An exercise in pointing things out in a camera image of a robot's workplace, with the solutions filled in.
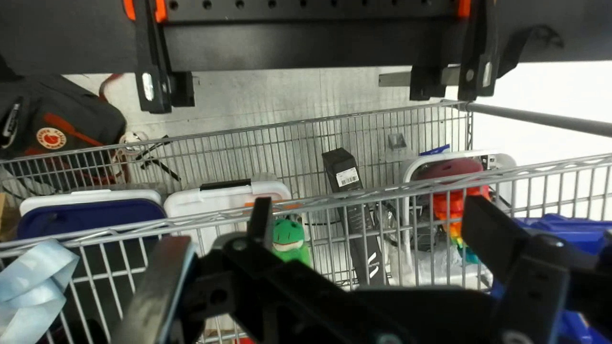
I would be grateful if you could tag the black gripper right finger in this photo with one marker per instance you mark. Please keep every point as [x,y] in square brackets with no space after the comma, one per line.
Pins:
[491,231]

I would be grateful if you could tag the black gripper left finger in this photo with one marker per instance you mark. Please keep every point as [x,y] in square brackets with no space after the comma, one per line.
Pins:
[260,223]

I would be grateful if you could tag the green plush frog toy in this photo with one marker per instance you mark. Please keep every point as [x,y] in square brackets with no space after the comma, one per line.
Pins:
[289,240]

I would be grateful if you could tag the rainbow coloured toy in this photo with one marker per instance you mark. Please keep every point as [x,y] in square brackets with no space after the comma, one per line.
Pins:
[453,213]

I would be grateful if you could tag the white lidded storage container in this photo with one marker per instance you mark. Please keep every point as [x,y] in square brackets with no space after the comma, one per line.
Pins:
[210,202]

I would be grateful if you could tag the white rimmed red container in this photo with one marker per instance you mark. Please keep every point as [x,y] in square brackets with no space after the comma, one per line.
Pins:
[453,169]

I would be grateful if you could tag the blue plastic bin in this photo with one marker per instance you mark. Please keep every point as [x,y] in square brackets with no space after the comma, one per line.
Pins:
[570,233]

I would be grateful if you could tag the black power adapter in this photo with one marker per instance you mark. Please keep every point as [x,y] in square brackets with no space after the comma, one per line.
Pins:
[340,169]

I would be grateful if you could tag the blue lidded storage container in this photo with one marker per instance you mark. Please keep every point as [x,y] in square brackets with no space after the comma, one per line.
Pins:
[88,215]

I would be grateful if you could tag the black backpack with orange logo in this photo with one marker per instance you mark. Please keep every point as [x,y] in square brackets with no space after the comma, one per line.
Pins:
[57,126]

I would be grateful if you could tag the black overhead rail mount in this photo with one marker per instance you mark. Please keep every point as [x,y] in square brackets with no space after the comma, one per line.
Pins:
[306,41]

